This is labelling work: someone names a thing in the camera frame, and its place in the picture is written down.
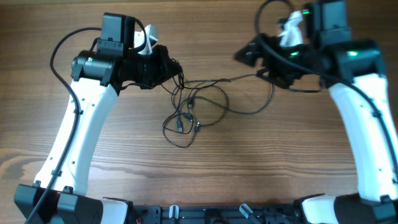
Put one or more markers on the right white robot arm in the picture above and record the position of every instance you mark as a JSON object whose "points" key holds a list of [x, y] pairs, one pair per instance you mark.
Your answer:
{"points": [[317, 41]]}

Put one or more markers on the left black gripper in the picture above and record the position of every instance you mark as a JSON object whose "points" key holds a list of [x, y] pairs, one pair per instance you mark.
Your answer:
{"points": [[165, 62]]}

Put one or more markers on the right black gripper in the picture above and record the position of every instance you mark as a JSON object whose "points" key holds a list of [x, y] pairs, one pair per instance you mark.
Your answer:
{"points": [[276, 74]]}

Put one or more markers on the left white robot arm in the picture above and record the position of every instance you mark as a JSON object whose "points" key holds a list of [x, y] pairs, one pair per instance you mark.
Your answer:
{"points": [[58, 193]]}

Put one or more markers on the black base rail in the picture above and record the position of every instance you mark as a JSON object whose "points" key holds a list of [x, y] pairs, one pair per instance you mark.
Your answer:
{"points": [[174, 214]]}

